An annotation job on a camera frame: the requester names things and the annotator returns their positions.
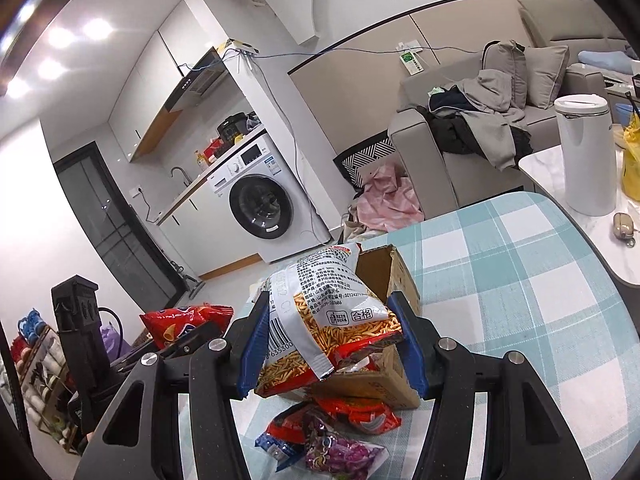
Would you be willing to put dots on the grey cushion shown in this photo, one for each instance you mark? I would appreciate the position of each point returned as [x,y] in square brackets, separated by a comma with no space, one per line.
[545,75]
[505,60]

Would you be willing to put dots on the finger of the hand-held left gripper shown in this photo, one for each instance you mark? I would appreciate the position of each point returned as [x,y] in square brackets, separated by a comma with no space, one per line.
[192,337]

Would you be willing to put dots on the black range hood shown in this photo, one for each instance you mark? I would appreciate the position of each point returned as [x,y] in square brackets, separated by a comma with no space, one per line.
[197,82]

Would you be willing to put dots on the black pressure cooker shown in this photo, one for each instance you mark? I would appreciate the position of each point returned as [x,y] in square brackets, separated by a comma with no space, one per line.
[232,130]

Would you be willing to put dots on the green white wall device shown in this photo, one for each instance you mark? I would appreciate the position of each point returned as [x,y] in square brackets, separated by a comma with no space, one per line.
[410,62]

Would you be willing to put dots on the shoe rack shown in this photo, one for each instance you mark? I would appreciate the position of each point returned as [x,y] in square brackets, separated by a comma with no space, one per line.
[45,385]

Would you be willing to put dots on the white base cabinets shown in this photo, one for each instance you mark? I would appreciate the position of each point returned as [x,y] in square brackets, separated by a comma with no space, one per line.
[200,230]

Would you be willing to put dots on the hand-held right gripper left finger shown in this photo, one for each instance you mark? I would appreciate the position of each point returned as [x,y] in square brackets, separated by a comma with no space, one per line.
[252,360]

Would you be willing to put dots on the white washing machine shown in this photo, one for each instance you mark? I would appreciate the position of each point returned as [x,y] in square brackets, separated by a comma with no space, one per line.
[260,210]

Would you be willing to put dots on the white cylindrical bin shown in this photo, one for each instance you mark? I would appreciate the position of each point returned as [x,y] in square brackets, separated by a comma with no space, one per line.
[585,160]

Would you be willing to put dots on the black clothing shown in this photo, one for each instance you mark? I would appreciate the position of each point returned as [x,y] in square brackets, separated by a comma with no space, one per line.
[450,135]

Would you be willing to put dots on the teal checkered tablecloth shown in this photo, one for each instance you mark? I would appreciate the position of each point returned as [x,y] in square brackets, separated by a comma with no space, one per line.
[500,280]

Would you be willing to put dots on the black glass door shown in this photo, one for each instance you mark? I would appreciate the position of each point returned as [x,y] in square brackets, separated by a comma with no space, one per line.
[115,220]

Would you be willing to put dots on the stick vacuum cleaner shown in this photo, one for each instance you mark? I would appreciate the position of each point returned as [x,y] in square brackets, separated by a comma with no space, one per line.
[192,285]

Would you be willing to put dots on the small metal case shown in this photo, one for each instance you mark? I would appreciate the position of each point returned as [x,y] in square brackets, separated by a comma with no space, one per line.
[624,227]

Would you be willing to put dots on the purple snack packet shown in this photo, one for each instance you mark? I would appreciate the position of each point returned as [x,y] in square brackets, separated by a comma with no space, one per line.
[355,460]
[320,440]

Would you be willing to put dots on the beige tote bag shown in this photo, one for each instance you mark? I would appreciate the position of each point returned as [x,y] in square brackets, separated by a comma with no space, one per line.
[355,230]

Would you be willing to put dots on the red chip snack packet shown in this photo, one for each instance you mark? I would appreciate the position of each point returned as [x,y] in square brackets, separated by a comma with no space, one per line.
[185,320]

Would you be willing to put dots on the white router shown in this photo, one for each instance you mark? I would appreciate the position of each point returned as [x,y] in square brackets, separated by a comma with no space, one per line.
[240,46]

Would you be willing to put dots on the white wall cabinets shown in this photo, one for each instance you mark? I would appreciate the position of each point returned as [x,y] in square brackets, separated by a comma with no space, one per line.
[150,90]

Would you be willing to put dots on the grey clothing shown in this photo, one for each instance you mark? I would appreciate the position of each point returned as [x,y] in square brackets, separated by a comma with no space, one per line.
[492,120]

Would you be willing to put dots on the white marble side table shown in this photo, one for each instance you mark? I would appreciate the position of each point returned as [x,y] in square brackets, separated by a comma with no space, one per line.
[600,245]

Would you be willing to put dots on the yellow plastic bag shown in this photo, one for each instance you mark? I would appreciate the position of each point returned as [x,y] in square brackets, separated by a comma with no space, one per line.
[631,170]

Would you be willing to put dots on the purple bag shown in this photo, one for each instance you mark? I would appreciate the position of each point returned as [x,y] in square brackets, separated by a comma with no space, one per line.
[112,342]

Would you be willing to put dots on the grey sofa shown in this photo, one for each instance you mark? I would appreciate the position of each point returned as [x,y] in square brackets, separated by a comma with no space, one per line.
[450,180]

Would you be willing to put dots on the light blue pillow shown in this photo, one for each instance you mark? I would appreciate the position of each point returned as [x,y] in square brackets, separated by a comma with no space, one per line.
[605,60]

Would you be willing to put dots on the white noodle snack packet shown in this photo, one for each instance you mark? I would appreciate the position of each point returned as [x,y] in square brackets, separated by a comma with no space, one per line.
[320,305]

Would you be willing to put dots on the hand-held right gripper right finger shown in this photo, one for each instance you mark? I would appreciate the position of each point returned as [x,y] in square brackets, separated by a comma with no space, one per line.
[407,345]

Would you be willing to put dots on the pink cloth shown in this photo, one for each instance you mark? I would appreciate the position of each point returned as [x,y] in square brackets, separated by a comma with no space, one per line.
[390,200]

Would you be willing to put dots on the black white patterned cushion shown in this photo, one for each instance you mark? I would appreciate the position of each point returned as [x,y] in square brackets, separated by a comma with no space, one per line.
[370,155]

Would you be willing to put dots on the metal faucet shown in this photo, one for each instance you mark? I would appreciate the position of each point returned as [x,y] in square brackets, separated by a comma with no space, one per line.
[188,178]

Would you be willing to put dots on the red box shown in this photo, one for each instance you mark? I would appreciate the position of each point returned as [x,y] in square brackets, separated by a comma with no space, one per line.
[215,149]

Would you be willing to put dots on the yellow bottle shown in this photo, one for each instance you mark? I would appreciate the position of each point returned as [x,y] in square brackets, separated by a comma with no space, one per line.
[201,159]

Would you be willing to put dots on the brown cardboard box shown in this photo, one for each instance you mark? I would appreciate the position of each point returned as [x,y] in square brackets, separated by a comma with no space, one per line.
[370,385]

